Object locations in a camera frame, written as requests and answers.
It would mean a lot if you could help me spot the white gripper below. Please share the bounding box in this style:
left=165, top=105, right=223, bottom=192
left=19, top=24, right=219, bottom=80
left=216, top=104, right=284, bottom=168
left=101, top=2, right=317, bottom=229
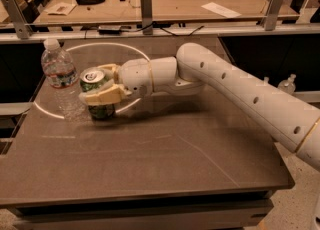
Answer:
left=79, top=59, right=153, bottom=106

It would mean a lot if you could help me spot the green soda can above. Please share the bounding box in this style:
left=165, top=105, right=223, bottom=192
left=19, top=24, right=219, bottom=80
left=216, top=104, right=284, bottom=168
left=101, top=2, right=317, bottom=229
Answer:
left=79, top=67, right=115, bottom=120

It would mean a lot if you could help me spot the clear plastic water bottle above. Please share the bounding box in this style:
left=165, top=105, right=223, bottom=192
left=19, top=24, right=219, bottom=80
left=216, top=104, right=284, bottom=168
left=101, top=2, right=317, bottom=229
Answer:
left=41, top=38, right=87, bottom=122

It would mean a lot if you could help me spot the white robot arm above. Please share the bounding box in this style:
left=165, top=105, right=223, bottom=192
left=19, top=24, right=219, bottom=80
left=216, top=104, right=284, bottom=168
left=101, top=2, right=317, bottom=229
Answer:
left=79, top=43, right=320, bottom=170

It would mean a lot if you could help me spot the small sanitizer bottle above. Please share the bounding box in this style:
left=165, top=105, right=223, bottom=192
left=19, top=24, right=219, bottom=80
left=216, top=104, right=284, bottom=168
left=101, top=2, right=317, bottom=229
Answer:
left=278, top=74, right=296, bottom=95
left=263, top=77, right=269, bottom=84

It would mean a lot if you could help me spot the black device on table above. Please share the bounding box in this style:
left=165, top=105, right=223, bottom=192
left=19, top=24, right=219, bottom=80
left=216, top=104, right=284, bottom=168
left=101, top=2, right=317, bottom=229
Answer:
left=76, top=0, right=106, bottom=5

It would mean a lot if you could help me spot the white envelope with label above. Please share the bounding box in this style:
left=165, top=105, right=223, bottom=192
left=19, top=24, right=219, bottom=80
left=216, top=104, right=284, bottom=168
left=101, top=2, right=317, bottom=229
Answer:
left=45, top=2, right=76, bottom=16

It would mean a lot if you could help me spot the wooden back table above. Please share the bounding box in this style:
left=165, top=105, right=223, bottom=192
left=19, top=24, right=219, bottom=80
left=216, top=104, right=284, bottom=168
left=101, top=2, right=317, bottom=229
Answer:
left=33, top=0, right=300, bottom=27

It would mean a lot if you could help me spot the small white paper slip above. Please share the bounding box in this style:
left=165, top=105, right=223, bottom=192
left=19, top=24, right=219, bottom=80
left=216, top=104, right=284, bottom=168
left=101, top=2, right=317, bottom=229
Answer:
left=202, top=2, right=240, bottom=18

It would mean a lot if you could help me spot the black cable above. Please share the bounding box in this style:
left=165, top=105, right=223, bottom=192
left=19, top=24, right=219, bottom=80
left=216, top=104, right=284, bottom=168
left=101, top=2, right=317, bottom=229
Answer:
left=83, top=22, right=205, bottom=39

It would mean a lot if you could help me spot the middle metal bracket post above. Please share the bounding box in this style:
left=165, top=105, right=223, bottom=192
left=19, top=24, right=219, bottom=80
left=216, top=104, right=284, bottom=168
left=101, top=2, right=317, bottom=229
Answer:
left=140, top=0, right=153, bottom=35

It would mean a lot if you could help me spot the metal bracket post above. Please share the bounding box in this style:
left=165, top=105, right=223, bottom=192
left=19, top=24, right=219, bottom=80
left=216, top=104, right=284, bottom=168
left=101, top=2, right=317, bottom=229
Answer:
left=140, top=0, right=153, bottom=35
left=261, top=0, right=283, bottom=31
left=1, top=0, right=32, bottom=39

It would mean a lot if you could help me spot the left metal bracket post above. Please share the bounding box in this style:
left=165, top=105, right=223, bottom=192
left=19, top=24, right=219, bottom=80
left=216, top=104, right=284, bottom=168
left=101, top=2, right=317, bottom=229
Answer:
left=1, top=0, right=32, bottom=39

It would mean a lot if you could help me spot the right metal bracket post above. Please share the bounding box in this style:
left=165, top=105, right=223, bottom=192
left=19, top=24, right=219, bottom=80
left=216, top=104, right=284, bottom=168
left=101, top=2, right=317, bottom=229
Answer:
left=261, top=0, right=283, bottom=31

